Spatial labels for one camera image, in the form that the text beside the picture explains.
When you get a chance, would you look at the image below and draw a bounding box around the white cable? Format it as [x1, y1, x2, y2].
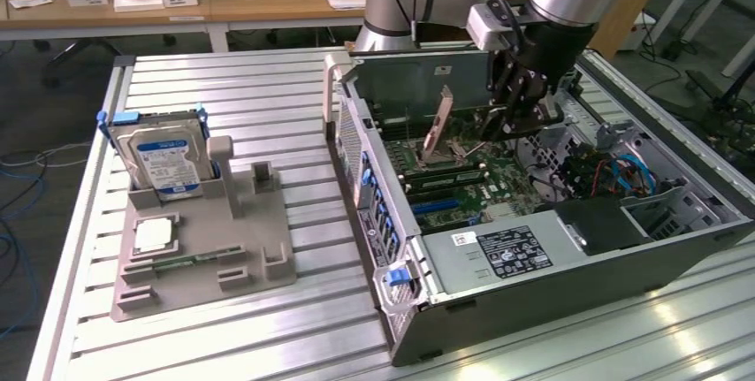
[0, 140, 96, 169]

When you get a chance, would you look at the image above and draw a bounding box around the graphics card with metal bracket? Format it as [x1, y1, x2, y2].
[419, 83, 515, 164]

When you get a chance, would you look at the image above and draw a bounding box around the black office chair base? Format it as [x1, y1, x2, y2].
[32, 35, 123, 88]

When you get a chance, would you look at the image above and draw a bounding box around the white desk frame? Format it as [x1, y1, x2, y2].
[639, 0, 755, 78]

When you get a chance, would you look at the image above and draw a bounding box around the grey power supply unit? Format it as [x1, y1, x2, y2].
[422, 210, 590, 294]

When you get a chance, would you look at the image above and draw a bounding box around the silver CPU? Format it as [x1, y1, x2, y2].
[132, 219, 179, 253]

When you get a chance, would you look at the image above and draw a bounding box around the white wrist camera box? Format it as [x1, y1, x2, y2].
[464, 0, 532, 51]

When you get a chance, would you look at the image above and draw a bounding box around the perforated metal disk bay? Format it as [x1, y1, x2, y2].
[518, 88, 607, 168]

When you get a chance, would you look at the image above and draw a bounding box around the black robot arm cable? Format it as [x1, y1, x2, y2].
[463, 0, 530, 53]

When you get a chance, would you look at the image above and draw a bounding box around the blue network cable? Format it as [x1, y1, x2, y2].
[0, 150, 52, 338]

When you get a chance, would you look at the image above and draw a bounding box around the grey plastic parts rack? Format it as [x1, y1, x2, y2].
[110, 135, 300, 324]

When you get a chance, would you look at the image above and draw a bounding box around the red wire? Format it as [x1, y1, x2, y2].
[591, 157, 610, 196]

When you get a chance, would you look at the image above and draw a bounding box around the blue expansion slot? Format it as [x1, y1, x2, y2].
[411, 198, 463, 216]

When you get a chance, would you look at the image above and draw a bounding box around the CPU socket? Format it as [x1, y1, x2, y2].
[412, 136, 460, 169]

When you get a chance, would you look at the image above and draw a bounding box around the blue wire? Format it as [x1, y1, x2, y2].
[611, 154, 659, 197]

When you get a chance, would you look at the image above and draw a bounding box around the open dark PC case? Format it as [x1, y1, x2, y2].
[322, 35, 755, 367]

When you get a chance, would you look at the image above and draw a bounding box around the green motherboard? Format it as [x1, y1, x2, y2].
[376, 113, 559, 230]

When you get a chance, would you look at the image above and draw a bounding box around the hard disk in blue caddy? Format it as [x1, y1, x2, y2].
[96, 108, 220, 203]

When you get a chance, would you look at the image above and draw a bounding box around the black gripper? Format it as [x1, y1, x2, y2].
[488, 22, 595, 110]

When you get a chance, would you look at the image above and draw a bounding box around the green RAM stick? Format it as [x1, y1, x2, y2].
[154, 253, 220, 270]

